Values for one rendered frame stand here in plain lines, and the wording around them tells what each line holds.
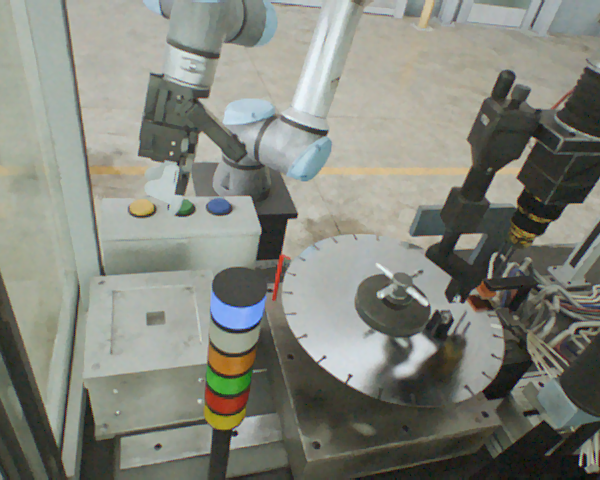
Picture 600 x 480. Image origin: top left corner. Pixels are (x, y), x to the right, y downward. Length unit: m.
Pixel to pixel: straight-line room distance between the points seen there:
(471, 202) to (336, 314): 0.24
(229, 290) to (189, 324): 0.32
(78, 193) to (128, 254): 0.20
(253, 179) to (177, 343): 0.60
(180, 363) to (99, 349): 0.11
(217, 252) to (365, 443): 0.43
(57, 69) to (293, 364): 0.50
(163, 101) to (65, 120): 0.14
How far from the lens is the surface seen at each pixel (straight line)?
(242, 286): 0.38
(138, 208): 0.88
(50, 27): 0.62
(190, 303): 0.72
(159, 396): 0.70
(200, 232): 0.85
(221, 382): 0.45
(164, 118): 0.72
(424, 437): 0.72
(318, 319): 0.65
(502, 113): 0.59
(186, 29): 0.68
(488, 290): 0.78
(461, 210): 0.65
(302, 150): 1.04
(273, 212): 1.17
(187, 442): 0.75
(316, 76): 1.05
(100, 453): 0.77
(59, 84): 0.64
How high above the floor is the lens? 1.43
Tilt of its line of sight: 39 degrees down
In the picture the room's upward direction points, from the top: 12 degrees clockwise
